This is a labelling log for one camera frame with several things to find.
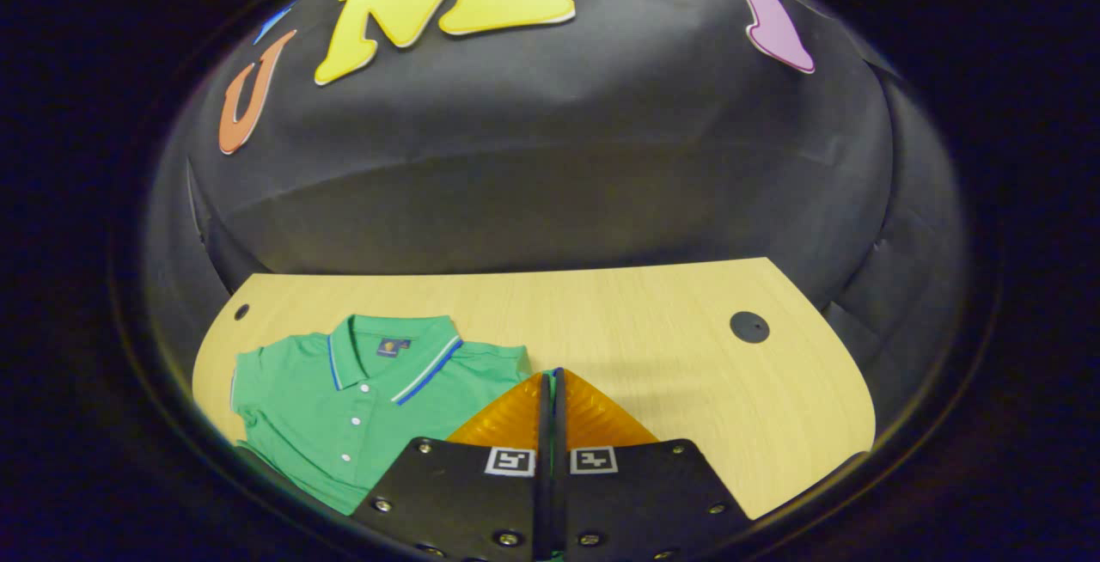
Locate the black backdrop cloth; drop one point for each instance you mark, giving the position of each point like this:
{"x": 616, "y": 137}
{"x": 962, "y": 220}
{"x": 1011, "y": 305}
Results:
{"x": 550, "y": 167}

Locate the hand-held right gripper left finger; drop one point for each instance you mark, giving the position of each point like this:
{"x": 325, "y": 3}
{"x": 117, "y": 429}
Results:
{"x": 464, "y": 502}

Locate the black table hole cover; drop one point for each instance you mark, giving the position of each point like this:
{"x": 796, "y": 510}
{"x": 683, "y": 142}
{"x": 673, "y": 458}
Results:
{"x": 749, "y": 326}

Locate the green T-shirt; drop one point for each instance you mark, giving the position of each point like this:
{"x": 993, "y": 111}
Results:
{"x": 344, "y": 407}

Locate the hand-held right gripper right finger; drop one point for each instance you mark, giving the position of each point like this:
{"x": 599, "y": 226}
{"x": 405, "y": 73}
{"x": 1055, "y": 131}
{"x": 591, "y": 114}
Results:
{"x": 636, "y": 502}

